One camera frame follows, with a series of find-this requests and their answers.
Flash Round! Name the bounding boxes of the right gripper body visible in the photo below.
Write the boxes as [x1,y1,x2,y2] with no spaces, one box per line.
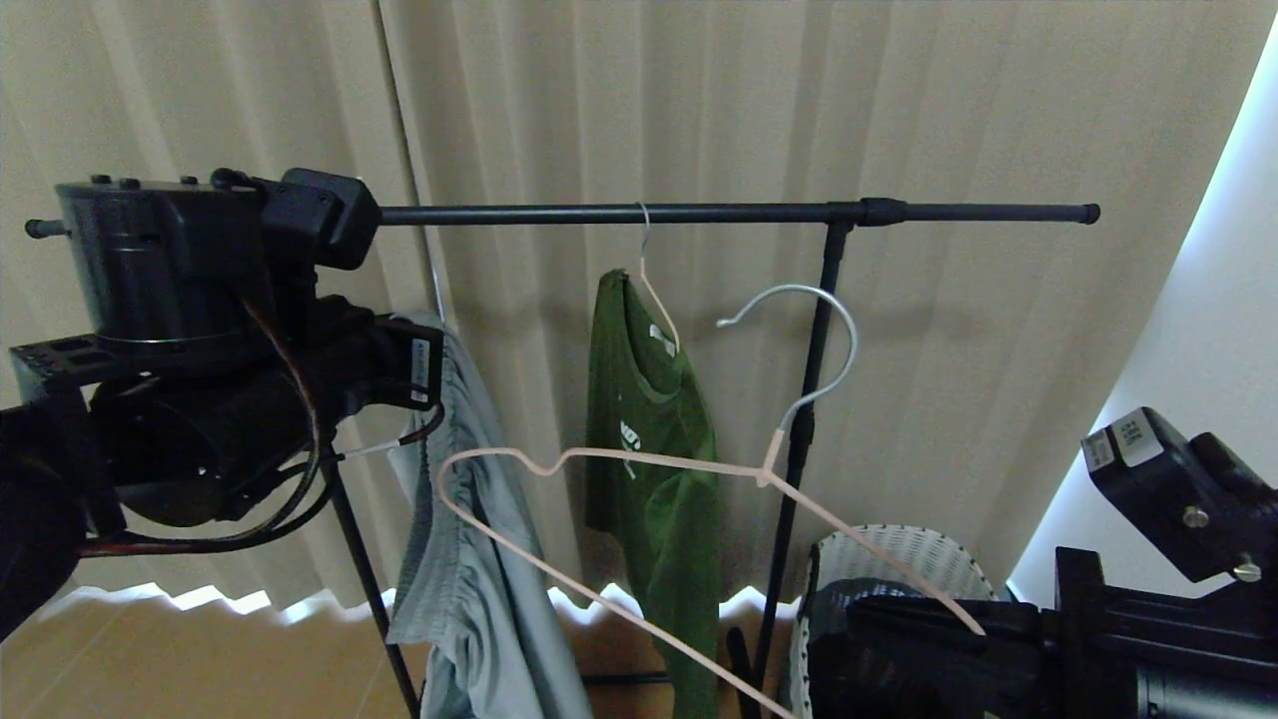
[1038,584,1278,719]

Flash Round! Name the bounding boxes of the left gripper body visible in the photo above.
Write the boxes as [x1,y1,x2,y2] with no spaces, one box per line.
[98,299,446,526]

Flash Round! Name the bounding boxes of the pale grey shorts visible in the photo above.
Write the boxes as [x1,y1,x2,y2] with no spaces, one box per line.
[384,310,595,719]

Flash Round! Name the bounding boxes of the pink clothes hanger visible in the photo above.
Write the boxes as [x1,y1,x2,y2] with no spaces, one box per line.
[634,203,684,358]
[435,284,989,719]

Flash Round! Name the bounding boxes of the green t-shirt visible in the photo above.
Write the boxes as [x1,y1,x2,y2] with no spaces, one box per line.
[584,268,722,719]

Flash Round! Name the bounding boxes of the white laundry basket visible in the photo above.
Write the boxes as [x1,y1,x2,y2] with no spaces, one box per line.
[789,524,999,719]

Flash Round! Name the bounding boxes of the black clothes rack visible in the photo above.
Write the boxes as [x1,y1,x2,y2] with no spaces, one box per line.
[25,198,1101,719]

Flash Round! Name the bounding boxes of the beige curtain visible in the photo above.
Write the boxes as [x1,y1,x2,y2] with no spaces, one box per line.
[0,0,1278,625]

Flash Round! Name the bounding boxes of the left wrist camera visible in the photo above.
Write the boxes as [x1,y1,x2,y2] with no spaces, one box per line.
[213,168,382,273]

